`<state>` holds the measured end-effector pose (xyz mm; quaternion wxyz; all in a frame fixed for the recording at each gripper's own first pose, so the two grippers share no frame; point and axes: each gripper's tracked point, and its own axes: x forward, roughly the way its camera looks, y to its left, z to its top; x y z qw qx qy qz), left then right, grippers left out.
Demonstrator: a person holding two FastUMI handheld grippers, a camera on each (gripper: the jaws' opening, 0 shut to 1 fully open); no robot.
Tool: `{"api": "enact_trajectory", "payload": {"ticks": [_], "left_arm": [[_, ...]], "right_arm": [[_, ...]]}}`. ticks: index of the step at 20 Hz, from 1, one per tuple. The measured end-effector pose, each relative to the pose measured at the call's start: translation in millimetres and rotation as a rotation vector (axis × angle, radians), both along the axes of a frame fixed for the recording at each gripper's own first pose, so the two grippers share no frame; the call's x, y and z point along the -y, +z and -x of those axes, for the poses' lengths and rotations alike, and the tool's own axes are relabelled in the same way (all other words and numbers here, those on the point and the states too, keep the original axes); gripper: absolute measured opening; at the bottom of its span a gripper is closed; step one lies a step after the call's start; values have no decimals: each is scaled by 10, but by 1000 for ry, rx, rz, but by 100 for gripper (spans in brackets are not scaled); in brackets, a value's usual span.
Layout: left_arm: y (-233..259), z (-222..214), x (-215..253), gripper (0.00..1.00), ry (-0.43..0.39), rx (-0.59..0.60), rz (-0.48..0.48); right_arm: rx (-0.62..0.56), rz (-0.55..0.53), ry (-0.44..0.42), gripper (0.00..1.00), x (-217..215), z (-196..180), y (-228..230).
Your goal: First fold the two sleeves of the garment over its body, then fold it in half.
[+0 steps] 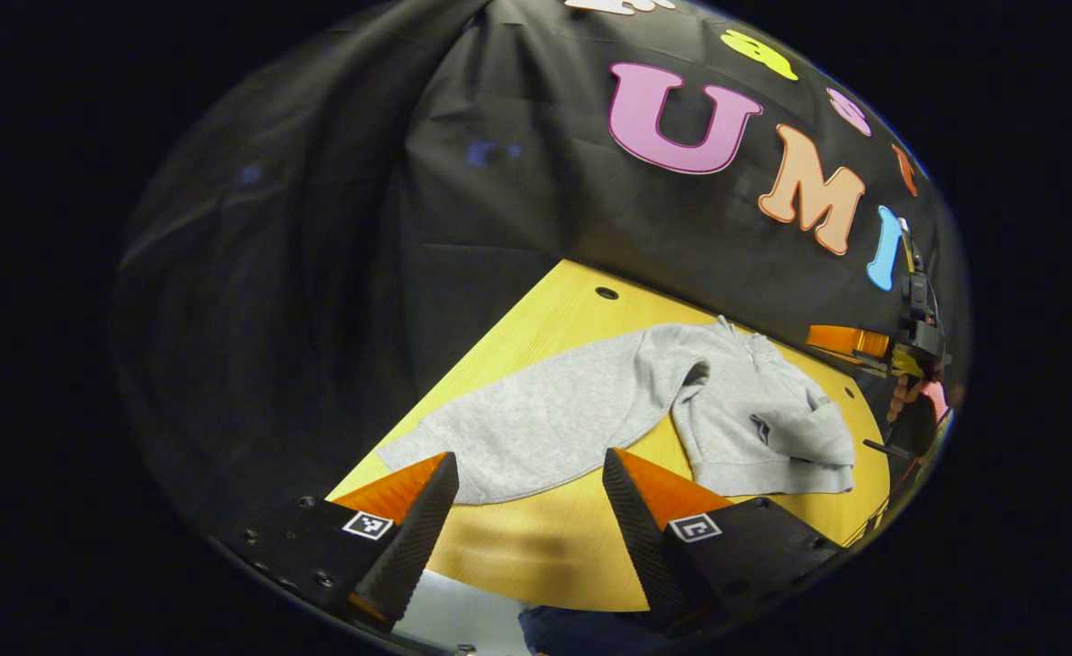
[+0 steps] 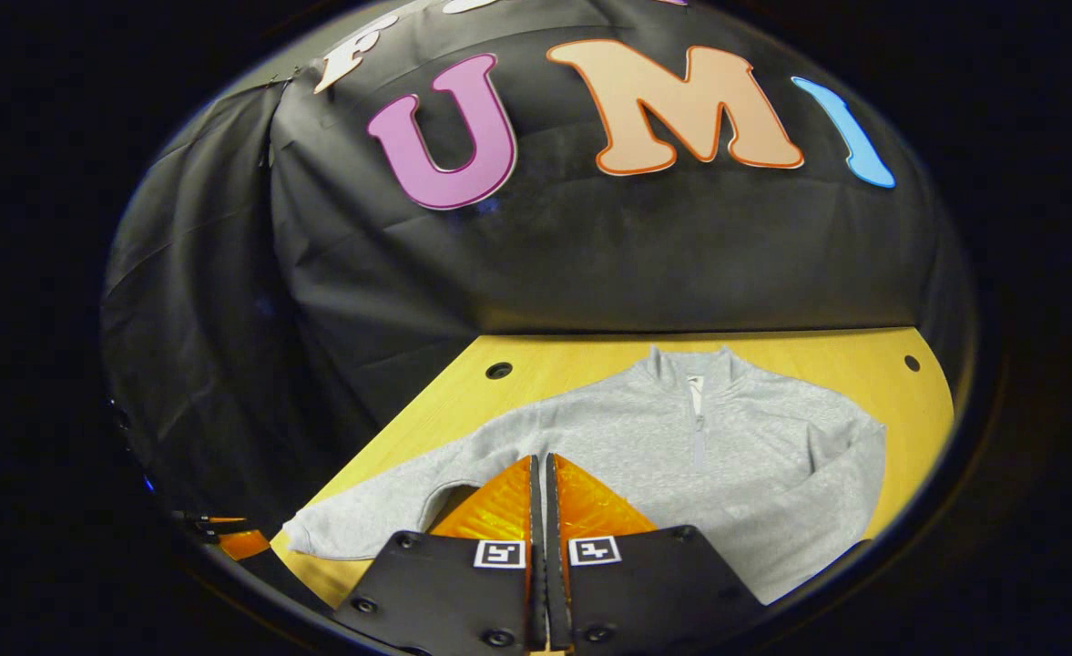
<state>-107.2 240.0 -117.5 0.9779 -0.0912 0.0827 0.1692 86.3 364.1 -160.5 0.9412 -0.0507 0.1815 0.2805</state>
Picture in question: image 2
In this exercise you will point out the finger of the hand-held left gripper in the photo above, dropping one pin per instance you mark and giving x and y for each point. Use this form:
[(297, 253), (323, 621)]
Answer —
[(244, 545)]

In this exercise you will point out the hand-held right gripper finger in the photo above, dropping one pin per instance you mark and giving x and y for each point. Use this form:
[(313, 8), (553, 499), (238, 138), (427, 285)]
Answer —
[(536, 583), (556, 583)]

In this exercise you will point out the grey zip-neck sweatshirt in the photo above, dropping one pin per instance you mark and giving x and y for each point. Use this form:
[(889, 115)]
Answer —
[(727, 456)]

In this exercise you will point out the black backdrop cloth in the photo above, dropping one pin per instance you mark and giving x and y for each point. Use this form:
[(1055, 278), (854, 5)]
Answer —
[(590, 255)]

